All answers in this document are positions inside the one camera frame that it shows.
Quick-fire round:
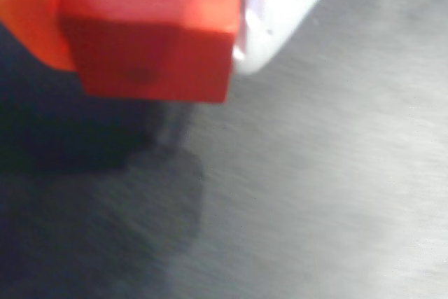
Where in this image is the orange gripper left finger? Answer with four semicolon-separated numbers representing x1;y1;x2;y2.
0;0;77;71

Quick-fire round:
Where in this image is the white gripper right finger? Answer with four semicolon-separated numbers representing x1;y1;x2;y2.
231;0;351;76

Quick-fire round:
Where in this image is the red cube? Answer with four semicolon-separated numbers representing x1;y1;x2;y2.
58;0;243;104

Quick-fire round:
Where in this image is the black table mat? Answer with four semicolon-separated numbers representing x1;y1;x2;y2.
0;0;448;299

